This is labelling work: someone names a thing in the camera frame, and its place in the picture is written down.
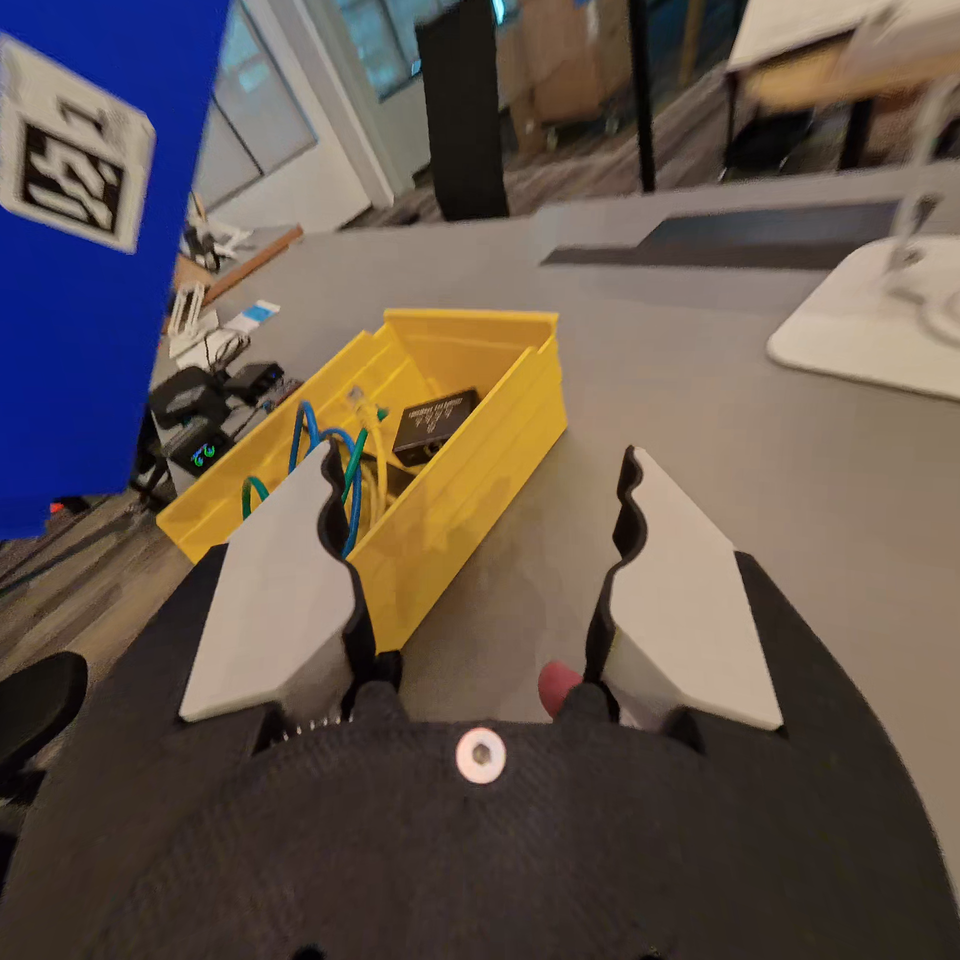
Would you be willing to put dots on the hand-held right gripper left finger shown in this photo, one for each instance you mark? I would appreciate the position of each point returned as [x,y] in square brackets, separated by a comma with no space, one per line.
[277,600]

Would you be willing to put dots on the cardboard box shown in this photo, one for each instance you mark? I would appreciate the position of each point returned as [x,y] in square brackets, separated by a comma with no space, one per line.
[570,75]

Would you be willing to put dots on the wooden plank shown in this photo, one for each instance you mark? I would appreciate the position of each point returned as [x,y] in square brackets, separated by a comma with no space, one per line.
[255,262]

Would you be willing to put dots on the wooden document stand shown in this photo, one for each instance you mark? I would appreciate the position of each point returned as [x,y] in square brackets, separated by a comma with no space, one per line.
[840,330]

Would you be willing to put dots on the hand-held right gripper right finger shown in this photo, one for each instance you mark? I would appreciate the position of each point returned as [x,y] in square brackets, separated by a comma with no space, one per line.
[690,615]

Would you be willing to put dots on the white tablet stand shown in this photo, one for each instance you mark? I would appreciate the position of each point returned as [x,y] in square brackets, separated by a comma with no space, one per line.
[225,241]

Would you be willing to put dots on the black armrest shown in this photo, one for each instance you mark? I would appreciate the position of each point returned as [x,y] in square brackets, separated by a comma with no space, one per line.
[37,697]

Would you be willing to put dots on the yellow plastic bin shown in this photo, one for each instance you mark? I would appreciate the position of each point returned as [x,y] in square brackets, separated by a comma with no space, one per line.
[465,540]

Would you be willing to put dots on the blue plastic bin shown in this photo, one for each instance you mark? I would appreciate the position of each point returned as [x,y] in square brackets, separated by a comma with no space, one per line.
[75,337]

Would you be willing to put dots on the black office chair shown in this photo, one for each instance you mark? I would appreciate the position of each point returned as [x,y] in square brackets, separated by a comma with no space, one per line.
[465,112]

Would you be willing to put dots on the person's right hand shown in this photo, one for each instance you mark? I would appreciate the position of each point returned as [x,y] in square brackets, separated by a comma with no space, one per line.
[559,686]

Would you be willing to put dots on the black ethernet switch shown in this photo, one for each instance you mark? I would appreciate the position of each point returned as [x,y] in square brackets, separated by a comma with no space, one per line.
[435,420]

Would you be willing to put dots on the blue white small box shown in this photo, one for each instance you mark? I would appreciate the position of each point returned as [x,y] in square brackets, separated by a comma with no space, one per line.
[255,315]

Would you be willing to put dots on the black device green lights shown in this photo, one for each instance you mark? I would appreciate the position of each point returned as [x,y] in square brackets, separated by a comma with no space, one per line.
[199,461]

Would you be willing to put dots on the black electronic box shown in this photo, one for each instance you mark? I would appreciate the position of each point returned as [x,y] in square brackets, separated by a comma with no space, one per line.
[187,397]
[255,382]

